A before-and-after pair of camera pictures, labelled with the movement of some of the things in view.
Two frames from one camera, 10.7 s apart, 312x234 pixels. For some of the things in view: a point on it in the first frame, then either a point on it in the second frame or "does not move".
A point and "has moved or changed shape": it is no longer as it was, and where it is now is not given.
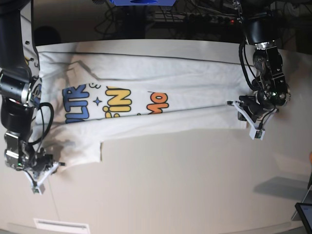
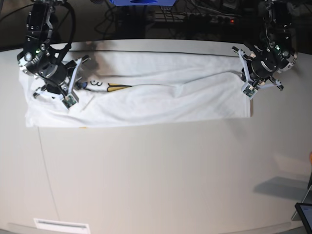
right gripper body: [39, 163] → [40, 63]
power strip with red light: [193, 18] does not move
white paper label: [44, 226] does not move
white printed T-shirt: [89, 97] has moved or changed shape
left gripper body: [252, 107] → [271, 59]
